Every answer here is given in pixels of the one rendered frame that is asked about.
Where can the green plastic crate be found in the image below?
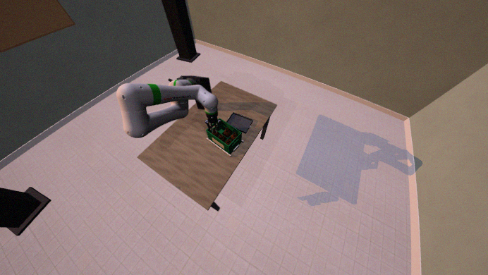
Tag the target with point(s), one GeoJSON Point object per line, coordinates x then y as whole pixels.
{"type": "Point", "coordinates": [222, 126]}

